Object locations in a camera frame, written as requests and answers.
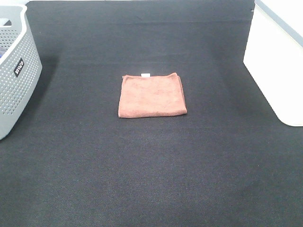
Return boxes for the orange-brown towel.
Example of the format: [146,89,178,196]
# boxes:
[118,72,187,118]

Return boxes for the black fabric table mat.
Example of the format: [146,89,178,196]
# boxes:
[0,0,303,227]

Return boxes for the white storage box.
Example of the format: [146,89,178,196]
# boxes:
[243,0,303,127]

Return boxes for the grey perforated laundry basket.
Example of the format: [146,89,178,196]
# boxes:
[0,4,42,139]

